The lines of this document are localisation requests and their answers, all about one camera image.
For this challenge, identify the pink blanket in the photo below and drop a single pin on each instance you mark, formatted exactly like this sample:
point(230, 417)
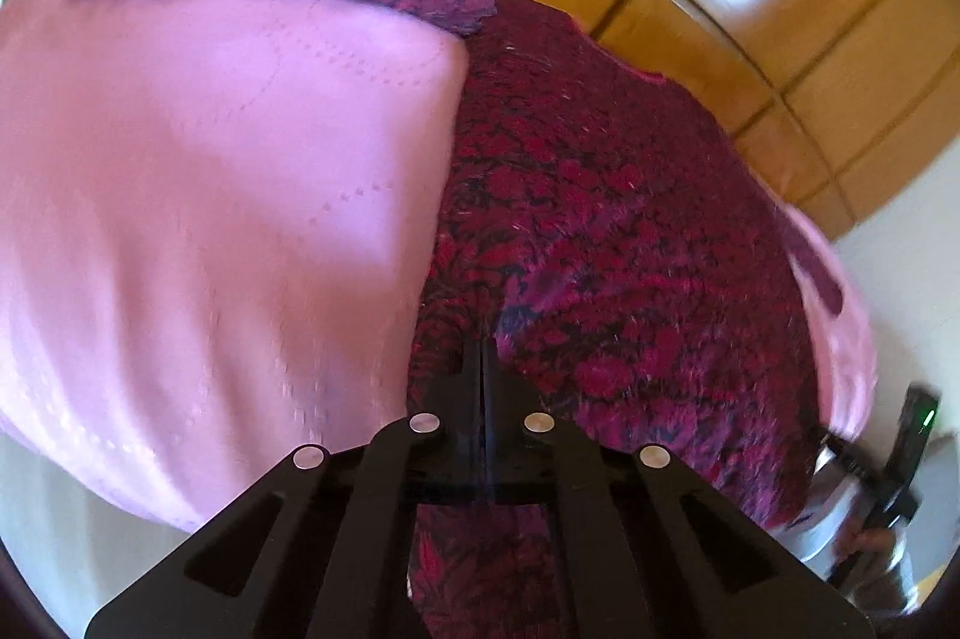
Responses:
point(210, 196)

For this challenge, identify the dark red floral sweater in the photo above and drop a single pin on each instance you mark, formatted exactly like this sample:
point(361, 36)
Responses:
point(600, 219)

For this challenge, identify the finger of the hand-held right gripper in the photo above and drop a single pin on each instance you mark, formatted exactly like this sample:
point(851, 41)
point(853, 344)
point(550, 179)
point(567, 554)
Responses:
point(844, 455)

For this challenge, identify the person's right hand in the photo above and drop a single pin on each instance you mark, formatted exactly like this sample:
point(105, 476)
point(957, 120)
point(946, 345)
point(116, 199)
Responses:
point(874, 541)

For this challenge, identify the white bed sheet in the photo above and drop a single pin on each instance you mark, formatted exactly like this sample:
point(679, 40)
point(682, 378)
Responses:
point(67, 504)

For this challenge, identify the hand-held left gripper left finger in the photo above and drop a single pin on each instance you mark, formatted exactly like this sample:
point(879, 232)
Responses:
point(459, 400)

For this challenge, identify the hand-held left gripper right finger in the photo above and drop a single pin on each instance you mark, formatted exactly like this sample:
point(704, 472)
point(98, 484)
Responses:
point(501, 400)

